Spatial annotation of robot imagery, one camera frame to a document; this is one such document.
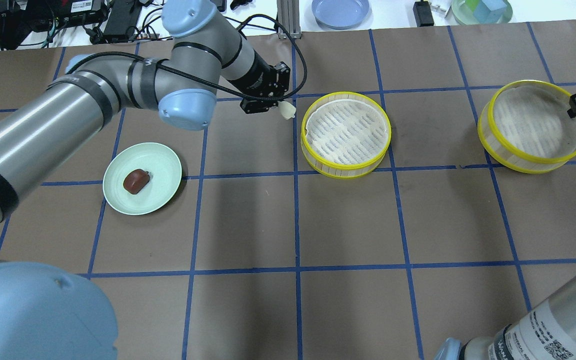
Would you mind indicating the white bun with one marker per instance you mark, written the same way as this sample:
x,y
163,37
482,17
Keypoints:
x,y
287,109

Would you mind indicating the black power adapter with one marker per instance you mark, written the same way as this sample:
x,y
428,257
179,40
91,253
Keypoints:
x,y
422,12

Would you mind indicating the blue plate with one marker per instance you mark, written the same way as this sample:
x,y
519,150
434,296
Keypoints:
x,y
340,14

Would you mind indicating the yellow steamer basket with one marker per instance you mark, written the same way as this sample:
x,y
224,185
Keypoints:
x,y
526,127
345,135

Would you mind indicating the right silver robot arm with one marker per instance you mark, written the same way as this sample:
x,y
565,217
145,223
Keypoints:
x,y
547,332

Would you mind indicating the green foam block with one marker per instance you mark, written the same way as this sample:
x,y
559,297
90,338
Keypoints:
x,y
476,7

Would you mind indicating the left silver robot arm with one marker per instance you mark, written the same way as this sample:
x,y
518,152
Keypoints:
x,y
47,313

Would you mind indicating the green glass bowl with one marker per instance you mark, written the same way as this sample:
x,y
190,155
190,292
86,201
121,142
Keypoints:
x,y
464,16

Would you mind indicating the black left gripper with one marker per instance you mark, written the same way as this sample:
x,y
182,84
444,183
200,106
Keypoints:
x,y
257,75

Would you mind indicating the blue foam block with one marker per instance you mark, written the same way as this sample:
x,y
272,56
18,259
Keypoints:
x,y
494,9

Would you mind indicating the pale green plate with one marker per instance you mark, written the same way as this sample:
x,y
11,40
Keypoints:
x,y
166,173

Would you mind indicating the aluminium frame post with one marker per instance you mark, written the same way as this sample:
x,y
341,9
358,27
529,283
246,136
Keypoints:
x,y
288,15

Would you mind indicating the brown bun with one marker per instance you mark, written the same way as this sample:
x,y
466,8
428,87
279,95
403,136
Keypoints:
x,y
136,180

